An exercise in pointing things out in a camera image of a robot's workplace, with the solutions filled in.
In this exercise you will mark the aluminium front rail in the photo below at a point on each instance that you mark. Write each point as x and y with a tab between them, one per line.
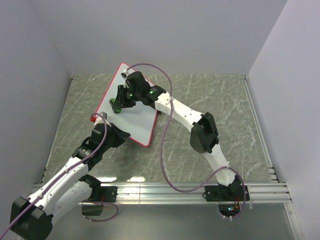
141	193

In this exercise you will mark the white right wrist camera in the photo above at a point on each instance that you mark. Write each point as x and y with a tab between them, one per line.
125	73

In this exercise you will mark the green bone-shaped eraser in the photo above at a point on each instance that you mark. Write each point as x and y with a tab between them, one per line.
115	105

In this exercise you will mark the aluminium right side rail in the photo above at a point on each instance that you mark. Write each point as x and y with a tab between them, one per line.
271	170

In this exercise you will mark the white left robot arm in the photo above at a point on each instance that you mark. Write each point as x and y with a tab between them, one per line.
33	218

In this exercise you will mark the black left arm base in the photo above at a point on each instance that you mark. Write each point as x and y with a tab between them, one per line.
105	194

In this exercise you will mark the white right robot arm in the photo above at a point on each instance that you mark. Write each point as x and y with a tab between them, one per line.
204	136

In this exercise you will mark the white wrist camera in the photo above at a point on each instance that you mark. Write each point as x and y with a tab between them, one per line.
125	73
99	118

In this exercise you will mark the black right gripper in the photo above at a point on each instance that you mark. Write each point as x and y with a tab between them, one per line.
121	89

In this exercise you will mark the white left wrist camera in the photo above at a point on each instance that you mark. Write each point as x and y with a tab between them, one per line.
99	118

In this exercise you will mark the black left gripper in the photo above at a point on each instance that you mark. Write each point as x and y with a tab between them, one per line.
122	136

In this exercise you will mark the pink-framed whiteboard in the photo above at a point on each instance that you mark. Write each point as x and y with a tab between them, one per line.
139	120

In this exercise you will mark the aluminium rail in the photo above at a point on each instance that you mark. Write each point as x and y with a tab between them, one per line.
141	193
271	170

